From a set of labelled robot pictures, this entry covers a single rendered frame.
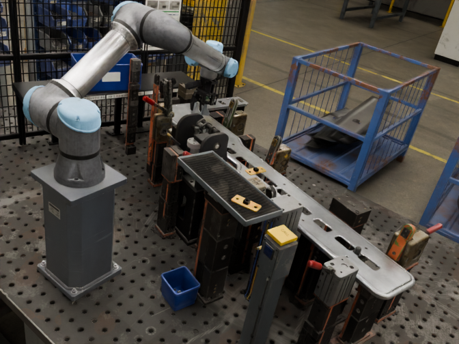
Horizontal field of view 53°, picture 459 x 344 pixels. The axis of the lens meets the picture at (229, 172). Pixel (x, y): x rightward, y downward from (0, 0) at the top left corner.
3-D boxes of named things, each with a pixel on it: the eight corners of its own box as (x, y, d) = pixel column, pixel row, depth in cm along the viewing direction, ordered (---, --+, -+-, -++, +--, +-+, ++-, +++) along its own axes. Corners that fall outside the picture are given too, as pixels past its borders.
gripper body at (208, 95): (202, 107, 201) (208, 80, 196) (190, 99, 206) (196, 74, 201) (215, 106, 206) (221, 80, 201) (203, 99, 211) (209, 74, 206)
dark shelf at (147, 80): (201, 90, 248) (202, 84, 246) (25, 108, 197) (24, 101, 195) (181, 76, 262) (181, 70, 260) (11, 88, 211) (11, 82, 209)
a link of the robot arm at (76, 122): (76, 160, 130) (76, 117, 123) (46, 142, 136) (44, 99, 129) (108, 148, 139) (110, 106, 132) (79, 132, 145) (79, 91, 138)
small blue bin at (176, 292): (198, 304, 158) (201, 285, 153) (173, 314, 152) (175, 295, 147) (182, 283, 165) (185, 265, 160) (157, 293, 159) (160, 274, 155)
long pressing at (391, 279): (424, 279, 143) (426, 276, 142) (380, 304, 130) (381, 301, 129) (192, 103, 233) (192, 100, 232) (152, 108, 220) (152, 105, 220)
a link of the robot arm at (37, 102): (41, 121, 129) (160, 1, 148) (9, 103, 136) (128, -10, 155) (61, 146, 139) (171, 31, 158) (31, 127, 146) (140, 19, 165)
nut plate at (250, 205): (261, 207, 132) (262, 203, 132) (255, 212, 129) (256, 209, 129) (236, 195, 135) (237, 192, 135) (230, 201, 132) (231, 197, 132)
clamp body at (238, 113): (241, 177, 236) (253, 115, 218) (222, 181, 229) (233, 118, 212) (231, 168, 242) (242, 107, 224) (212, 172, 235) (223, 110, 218)
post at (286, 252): (267, 351, 146) (300, 244, 124) (248, 360, 141) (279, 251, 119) (253, 333, 151) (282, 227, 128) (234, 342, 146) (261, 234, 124)
